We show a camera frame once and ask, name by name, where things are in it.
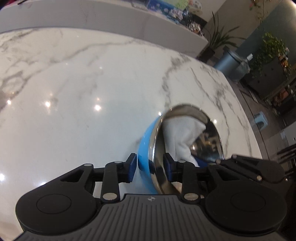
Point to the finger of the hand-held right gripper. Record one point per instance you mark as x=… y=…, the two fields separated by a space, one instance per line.
x=268 y=170

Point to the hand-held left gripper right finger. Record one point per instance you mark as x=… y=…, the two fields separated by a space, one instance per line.
x=167 y=170

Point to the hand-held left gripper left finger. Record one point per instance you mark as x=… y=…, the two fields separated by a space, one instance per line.
x=132 y=166

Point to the blue steel bowl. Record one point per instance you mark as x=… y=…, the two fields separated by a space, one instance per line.
x=144 y=150

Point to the white towel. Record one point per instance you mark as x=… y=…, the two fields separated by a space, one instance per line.
x=178 y=134

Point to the light blue plastic stool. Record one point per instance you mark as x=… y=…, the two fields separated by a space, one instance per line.
x=260 y=119

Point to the dark planter cabinet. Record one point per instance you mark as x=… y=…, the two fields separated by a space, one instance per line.
x=268 y=78

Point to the large water jug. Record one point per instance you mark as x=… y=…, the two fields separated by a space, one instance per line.
x=246 y=66

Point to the grey metal trash bin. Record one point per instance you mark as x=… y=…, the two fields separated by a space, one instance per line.
x=227 y=63

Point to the leafy green plant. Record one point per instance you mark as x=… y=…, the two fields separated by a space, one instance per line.
x=270 y=51

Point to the long-leaf potted plant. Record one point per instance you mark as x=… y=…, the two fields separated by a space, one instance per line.
x=209 y=54

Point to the black and white toy figures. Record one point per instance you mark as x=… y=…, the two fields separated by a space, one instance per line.
x=196 y=29

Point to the glass jar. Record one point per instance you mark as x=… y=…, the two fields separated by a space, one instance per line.
x=186 y=18

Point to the white marble media console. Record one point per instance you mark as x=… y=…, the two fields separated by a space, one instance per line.
x=92 y=16

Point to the small colourful photo box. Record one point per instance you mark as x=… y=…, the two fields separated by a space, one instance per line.
x=175 y=14

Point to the hanging vine plant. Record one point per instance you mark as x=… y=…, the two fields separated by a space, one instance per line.
x=259 y=9

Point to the lotus pond painting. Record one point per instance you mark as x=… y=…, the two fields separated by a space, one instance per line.
x=159 y=4

